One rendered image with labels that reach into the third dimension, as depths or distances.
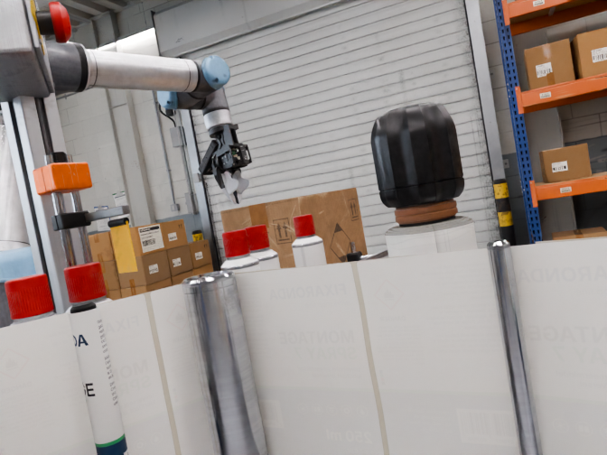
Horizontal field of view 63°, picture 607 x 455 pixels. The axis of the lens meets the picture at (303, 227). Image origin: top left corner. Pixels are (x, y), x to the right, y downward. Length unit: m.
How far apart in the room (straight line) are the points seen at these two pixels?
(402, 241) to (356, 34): 4.69
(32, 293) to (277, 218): 0.76
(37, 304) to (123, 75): 0.74
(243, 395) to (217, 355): 0.03
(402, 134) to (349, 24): 4.70
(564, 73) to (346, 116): 1.95
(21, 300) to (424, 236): 0.35
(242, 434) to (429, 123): 0.30
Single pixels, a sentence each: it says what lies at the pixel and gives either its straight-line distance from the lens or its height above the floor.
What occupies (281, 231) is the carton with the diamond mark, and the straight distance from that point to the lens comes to 1.15.
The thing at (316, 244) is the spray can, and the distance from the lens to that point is 0.79.
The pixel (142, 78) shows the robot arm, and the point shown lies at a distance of 1.17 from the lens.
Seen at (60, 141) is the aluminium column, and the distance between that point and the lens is 0.68.
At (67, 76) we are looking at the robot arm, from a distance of 1.10.
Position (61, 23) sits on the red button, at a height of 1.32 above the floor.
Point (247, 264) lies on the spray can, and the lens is 0.65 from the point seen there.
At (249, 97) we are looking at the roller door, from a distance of 5.43.
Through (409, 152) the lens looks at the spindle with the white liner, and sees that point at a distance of 0.46.
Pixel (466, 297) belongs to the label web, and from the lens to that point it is 0.31.
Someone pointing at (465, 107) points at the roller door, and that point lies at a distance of 4.81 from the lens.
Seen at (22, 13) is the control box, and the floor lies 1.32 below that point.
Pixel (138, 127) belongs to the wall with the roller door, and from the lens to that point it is 6.40.
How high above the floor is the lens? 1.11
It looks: 3 degrees down
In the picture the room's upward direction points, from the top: 10 degrees counter-clockwise
